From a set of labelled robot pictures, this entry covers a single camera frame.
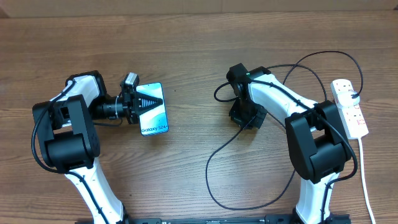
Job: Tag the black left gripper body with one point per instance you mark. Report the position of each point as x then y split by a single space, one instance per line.
129 106

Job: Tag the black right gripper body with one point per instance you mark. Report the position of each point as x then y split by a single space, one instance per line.
248 113

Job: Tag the Samsung Galaxy smartphone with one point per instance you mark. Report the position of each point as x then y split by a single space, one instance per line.
153 117

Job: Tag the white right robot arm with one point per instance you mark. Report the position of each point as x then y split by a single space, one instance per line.
317 143

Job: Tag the white charger plug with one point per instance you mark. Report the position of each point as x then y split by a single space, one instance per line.
346 99

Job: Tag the white power strip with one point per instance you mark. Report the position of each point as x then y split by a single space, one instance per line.
352 117

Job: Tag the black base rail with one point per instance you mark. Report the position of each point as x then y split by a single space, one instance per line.
217 220

